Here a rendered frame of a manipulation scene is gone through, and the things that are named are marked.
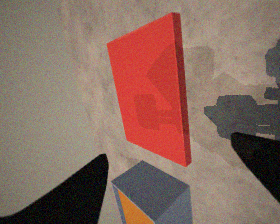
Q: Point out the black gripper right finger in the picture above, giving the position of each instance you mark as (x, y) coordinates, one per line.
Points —
(262, 158)

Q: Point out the red panel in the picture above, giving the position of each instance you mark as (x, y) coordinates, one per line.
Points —
(149, 75)

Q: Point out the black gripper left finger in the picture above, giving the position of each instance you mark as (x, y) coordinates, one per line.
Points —
(77, 200)

